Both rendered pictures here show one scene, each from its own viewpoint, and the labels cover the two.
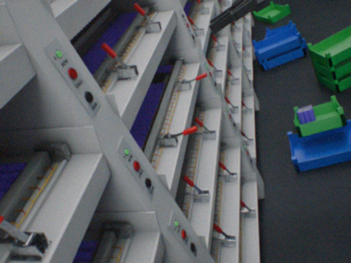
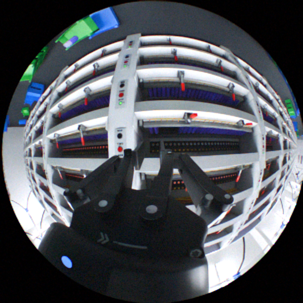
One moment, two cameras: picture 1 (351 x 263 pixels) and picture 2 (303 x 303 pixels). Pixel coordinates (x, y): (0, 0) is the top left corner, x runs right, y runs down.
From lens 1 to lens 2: 107 cm
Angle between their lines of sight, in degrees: 67
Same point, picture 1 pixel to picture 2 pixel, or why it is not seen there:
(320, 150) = (100, 21)
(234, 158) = (151, 49)
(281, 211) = (153, 26)
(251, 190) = (148, 38)
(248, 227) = (178, 40)
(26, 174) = not seen: hidden behind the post
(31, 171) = not seen: hidden behind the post
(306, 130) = (94, 28)
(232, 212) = (201, 54)
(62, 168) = not seen: hidden behind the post
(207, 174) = (216, 79)
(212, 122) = (159, 72)
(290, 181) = (128, 25)
